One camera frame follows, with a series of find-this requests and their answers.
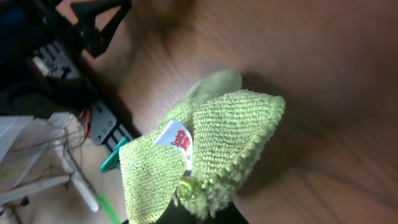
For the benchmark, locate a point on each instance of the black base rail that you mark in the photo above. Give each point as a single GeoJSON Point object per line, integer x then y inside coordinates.
{"type": "Point", "coordinates": [108, 119]}

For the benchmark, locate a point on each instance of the green cloth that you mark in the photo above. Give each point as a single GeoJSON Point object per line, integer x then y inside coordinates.
{"type": "Point", "coordinates": [229, 126]}

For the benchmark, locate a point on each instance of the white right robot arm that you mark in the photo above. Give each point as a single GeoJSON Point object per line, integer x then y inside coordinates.
{"type": "Point", "coordinates": [42, 71]}

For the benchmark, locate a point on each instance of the green clamp handle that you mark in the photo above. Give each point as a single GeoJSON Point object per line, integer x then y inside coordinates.
{"type": "Point", "coordinates": [112, 161]}

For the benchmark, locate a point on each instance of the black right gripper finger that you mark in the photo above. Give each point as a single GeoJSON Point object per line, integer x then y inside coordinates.
{"type": "Point", "coordinates": [207, 200]}

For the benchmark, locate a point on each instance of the white cloth label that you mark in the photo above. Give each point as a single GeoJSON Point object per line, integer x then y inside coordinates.
{"type": "Point", "coordinates": [176, 135]}

